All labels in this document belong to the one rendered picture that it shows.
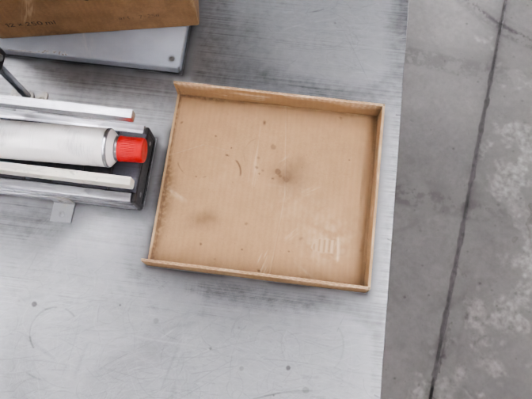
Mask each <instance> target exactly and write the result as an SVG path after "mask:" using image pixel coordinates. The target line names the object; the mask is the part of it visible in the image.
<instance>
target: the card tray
mask: <svg viewBox="0 0 532 399"><path fill-rule="evenodd" d="M173 84H174V85H175V88H176V91H177V102H176V107H175V111H174V116H173V124H172V128H171V133H170V137H169V145H168V150H167V155H166V160H165V168H164V172H163V177H162V181H161V189H160V194H159V198H158V206H157V211H156V216H155V220H154V228H153V233H152V238H151V243H150V251H149V255H148V259H144V258H141V261H142V262H143V263H144V264H146V265H148V266H155V267H161V268H173V269H180V270H186V271H193V272H205V273H211V274H218V275H225V276H237V277H242V278H249V279H261V280H267V281H274V282H281V283H293V284H299V285H306V286H312V287H324V288H331V289H337V290H344V291H356V292H363V293H366V292H368V291H369V290H370V289H371V273H372V263H373V253H374V234H375V223H376V214H377V203H378V184H379V174H380V164H381V154H382V135H383V124H384V114H385V104H379V103H371V102H364V101H350V100H343V99H336V98H327V97H314V96H307V95H299V94H292V93H278V92H271V91H263V90H255V89H242V88H234V87H227V86H220V85H206V84H199V83H191V82H177V81H174V82H173Z"/></svg>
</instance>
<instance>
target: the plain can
mask: <svg viewBox="0 0 532 399"><path fill-rule="evenodd" d="M146 156H147V141H146V139H145V138H137V137H127V136H122V135H121V136H120V137H119V136H118V135H117V133H116V132H115V130H114V129H113V128H105V127H86V126H75V125H66V124H55V123H36V122H25V121H16V120H0V158H3V159H13V160H23V161H33V162H51V163H61V164H71V165H90V166H100V167H107V168H110V167H112V166H113V165H114V164H115V163H116V162H117V161H118V162H136V163H143V162H145V160H146Z"/></svg>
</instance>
